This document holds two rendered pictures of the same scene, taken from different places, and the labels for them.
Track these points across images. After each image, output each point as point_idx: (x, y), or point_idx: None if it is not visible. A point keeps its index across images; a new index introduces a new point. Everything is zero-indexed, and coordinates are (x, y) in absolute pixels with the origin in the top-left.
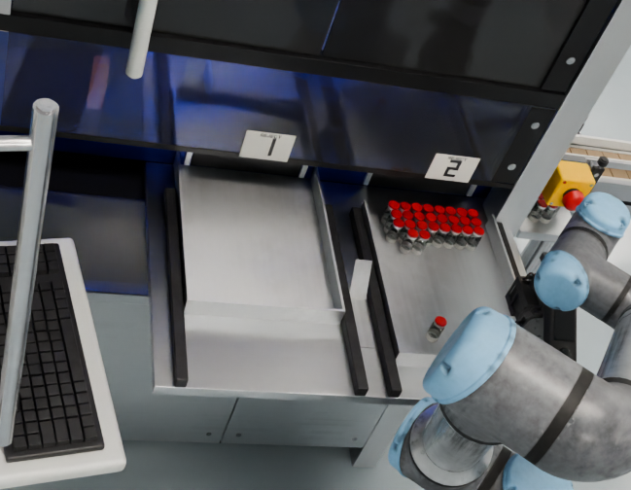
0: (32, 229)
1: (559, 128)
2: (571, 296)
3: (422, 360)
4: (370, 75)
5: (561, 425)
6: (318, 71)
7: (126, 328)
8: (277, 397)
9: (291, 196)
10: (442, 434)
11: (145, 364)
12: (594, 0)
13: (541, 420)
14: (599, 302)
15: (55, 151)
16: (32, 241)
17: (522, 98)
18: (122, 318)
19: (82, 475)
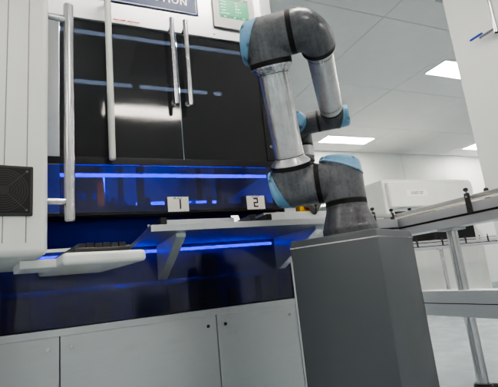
0: (69, 56)
1: None
2: (299, 117)
3: (275, 216)
4: (205, 163)
5: (288, 9)
6: (185, 163)
7: (143, 347)
8: (215, 226)
9: None
10: (271, 109)
11: (161, 378)
12: (265, 123)
13: (280, 12)
14: (311, 117)
15: None
16: (70, 63)
17: (264, 164)
18: (140, 339)
19: (120, 257)
